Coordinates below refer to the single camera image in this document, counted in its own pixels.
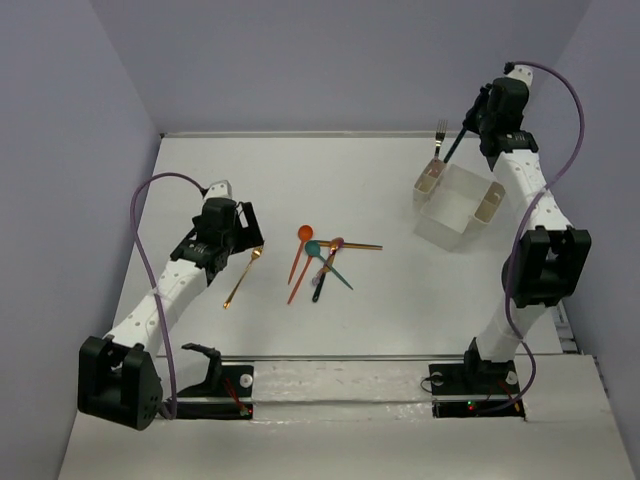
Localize silver fork dark handle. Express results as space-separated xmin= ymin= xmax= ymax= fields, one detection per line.
xmin=443 ymin=127 xmax=467 ymax=164

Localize gold fork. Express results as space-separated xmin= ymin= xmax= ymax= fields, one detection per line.
xmin=223 ymin=246 xmax=264 ymax=310

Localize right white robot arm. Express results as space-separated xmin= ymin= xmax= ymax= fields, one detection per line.
xmin=460 ymin=66 xmax=592 ymax=392

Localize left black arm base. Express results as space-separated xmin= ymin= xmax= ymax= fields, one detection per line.
xmin=176 ymin=359 xmax=255 ymax=421

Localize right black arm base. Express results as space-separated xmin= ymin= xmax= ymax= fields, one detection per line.
xmin=420 ymin=361 xmax=526 ymax=419

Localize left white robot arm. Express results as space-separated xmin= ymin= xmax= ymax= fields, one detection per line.
xmin=77 ymin=197 xmax=264 ymax=431

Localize orange spoon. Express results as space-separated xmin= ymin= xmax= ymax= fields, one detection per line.
xmin=288 ymin=224 xmax=314 ymax=284

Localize teal spoon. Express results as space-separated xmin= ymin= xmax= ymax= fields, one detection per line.
xmin=305 ymin=237 xmax=353 ymax=289

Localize orange chopstick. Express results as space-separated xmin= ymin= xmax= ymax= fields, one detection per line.
xmin=316 ymin=241 xmax=384 ymax=251

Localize dark blue chopstick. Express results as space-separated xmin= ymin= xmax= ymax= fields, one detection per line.
xmin=314 ymin=239 xmax=384 ymax=249

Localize iridescent spoon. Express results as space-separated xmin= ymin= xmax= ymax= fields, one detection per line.
xmin=316 ymin=237 xmax=344 ymax=259

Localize white utensil caddy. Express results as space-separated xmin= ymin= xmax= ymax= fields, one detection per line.
xmin=413 ymin=159 xmax=505 ymax=252

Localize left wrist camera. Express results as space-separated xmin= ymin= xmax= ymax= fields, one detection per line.
xmin=203 ymin=180 xmax=233 ymax=201

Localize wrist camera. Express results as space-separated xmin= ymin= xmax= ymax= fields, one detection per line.
xmin=203 ymin=180 xmax=233 ymax=201
xmin=504 ymin=62 xmax=533 ymax=88

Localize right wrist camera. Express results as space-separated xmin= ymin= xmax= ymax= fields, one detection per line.
xmin=504 ymin=62 xmax=533 ymax=88

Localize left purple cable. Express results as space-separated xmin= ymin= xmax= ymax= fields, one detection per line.
xmin=130 ymin=172 xmax=209 ymax=420

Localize gold knife dark handle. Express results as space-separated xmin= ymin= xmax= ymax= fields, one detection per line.
xmin=312 ymin=255 xmax=335 ymax=303

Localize metal table rail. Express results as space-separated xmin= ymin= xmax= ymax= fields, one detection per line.
xmin=160 ymin=130 xmax=436 ymax=139

